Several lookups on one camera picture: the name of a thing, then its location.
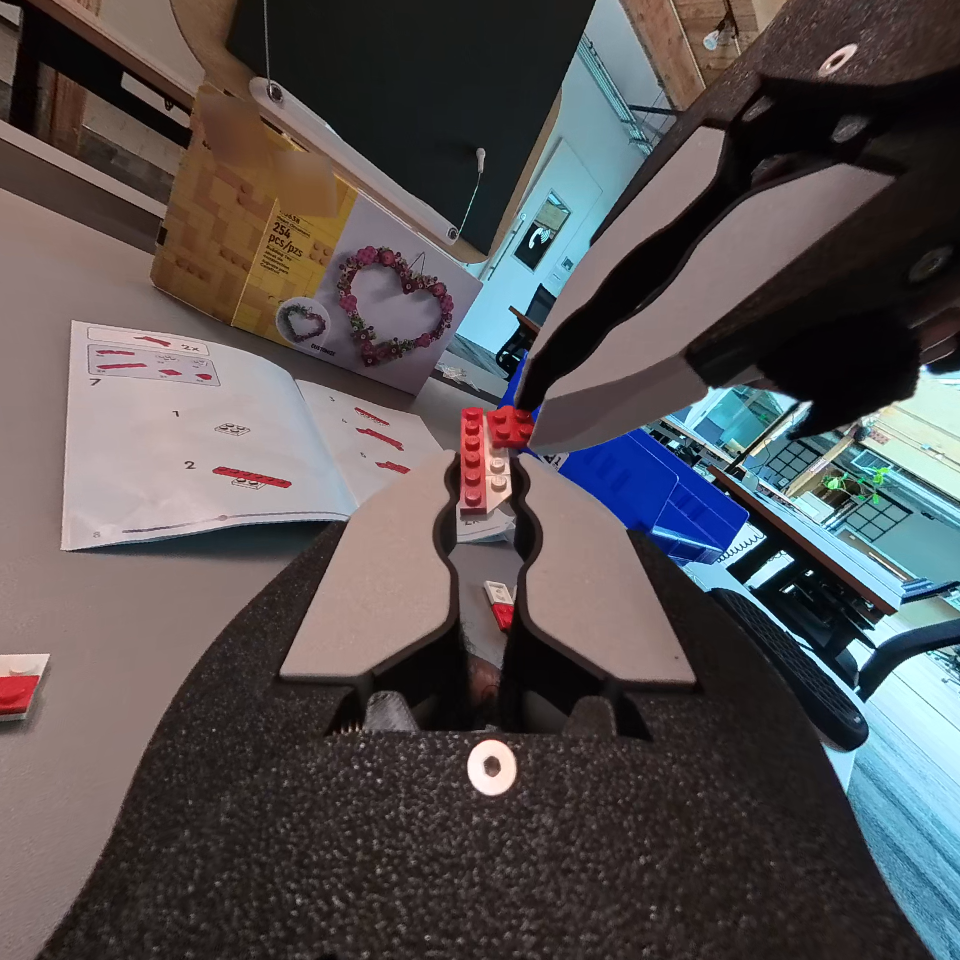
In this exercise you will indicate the black mesh office chair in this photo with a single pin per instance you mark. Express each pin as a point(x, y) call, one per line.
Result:
point(787, 660)

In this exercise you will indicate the wooden office desk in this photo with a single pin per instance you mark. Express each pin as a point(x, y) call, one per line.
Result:
point(817, 540)

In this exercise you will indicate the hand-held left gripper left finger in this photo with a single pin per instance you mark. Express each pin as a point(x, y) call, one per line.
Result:
point(367, 585)

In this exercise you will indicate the heart wreath toy brick box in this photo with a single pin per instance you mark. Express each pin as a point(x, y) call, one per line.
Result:
point(397, 315)

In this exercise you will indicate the white hanging rod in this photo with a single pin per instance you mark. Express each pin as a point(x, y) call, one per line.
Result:
point(352, 150)

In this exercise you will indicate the ceiling spot lamp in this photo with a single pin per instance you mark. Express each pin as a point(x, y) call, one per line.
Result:
point(712, 37)

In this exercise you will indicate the blue plastic bin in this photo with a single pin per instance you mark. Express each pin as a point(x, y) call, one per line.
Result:
point(645, 487)

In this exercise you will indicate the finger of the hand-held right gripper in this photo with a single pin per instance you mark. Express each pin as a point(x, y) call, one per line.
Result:
point(637, 225)
point(660, 360)

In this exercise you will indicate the white plate brick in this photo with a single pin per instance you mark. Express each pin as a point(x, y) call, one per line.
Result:
point(22, 664)
point(499, 592)

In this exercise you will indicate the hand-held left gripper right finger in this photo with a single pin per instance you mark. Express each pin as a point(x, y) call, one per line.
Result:
point(600, 600)

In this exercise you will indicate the door with phone sign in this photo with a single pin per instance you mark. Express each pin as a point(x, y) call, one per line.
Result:
point(541, 236)

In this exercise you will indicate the hanging green plant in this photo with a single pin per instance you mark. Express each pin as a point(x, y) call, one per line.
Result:
point(855, 484)

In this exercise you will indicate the instruction booklet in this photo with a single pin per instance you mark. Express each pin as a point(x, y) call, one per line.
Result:
point(187, 450)

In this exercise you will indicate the black panel wooden divider board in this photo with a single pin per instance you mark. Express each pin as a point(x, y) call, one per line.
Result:
point(412, 90)

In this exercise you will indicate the small clear plastic bag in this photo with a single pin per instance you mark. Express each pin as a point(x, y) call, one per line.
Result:
point(457, 375)

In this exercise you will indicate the red and white brick assembly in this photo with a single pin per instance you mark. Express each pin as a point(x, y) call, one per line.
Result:
point(471, 450)

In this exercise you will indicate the red square plate brick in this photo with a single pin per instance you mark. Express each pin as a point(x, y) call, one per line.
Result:
point(510, 427)

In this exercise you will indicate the person's right hand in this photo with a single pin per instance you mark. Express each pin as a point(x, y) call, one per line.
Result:
point(943, 337)

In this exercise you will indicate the grey desk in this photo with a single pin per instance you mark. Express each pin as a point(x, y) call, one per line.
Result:
point(112, 600)

